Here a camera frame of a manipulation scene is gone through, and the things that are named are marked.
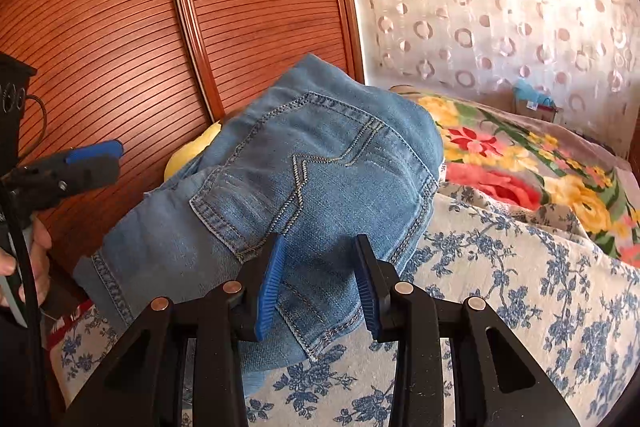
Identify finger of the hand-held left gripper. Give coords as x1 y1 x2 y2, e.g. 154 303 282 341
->
7 155 122 214
30 140 124 172

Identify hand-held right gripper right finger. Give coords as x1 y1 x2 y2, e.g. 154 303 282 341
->
352 234 581 427

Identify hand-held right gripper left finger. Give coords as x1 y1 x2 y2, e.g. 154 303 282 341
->
62 234 287 427

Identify blue jeans with stitched pocket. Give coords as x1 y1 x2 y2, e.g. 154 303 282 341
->
72 53 447 400

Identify person's left hand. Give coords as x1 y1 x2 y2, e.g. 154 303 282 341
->
0 223 52 309

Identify yellow plush toy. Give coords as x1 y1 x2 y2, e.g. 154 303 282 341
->
164 121 224 184

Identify wooden slatted wardrobe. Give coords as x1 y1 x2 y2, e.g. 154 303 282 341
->
0 0 364 308

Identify white blue floral bedsheet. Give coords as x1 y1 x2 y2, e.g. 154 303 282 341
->
60 182 640 427

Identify colourful floral blanket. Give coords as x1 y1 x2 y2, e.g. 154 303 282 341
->
390 87 640 269

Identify box with teal cloth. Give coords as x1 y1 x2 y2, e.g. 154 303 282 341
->
512 79 564 124

